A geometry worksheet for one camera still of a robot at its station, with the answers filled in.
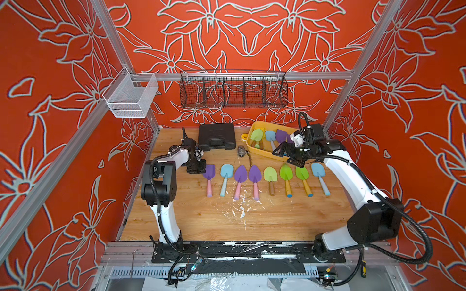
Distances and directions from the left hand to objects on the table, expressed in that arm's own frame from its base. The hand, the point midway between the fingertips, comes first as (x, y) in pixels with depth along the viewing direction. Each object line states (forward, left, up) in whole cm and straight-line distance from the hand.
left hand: (204, 169), depth 99 cm
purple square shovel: (+27, -45, +2) cm, 53 cm away
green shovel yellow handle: (0, -46, -1) cm, 46 cm away
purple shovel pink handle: (-2, -20, -2) cm, 21 cm away
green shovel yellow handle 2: (+1, -55, -1) cm, 55 cm away
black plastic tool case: (+20, -2, +6) cm, 21 cm away
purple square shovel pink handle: (-3, -3, 0) cm, 4 cm away
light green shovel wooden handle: (-1, -37, -1) cm, 37 cm away
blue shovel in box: (+27, -39, +1) cm, 48 cm away
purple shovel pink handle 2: (-2, -28, -1) cm, 28 cm away
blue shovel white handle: (-1, -13, 0) cm, 13 cm away
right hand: (-2, -38, +21) cm, 43 cm away
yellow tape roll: (+23, -22, +3) cm, 32 cm away
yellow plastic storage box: (+26, -35, +1) cm, 44 cm away
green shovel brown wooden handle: (+29, -30, 0) cm, 42 cm away
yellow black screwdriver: (-41, -70, -1) cm, 82 cm away
